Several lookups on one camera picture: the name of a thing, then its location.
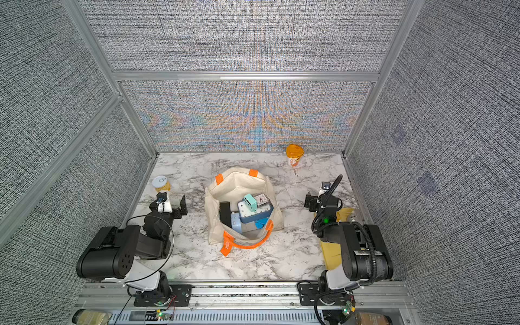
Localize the yellow cutting board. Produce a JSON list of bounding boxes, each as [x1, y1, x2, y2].
[[319, 206, 358, 272]]

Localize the black rectangular clock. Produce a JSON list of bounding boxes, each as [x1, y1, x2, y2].
[[219, 201, 232, 228]]

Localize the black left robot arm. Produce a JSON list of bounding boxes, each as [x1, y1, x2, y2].
[[76, 192, 188, 307]]

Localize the bright blue plastic clock stand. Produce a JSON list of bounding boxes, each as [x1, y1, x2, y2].
[[255, 217, 269, 229]]

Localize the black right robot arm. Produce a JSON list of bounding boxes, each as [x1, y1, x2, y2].
[[304, 175, 394, 297]]

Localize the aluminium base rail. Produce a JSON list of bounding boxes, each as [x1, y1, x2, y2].
[[72, 279, 419, 325]]

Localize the small clear alarm clock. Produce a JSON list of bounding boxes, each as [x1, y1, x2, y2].
[[254, 193, 270, 207]]

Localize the light blue round alarm clock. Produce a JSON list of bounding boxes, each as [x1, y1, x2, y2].
[[231, 213, 242, 234]]

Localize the mint green cube clock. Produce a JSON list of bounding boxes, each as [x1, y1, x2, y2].
[[243, 194, 257, 212]]

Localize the yellow can white lid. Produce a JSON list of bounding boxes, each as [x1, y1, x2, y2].
[[152, 175, 171, 192]]

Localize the cream canvas bag orange handles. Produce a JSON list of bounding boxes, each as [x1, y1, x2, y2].
[[204, 167, 284, 257]]

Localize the large blue rectangular alarm clock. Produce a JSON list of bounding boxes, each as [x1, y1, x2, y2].
[[238, 201, 274, 223]]

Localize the orange lid drink cup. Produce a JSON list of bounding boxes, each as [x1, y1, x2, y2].
[[286, 144, 305, 167]]

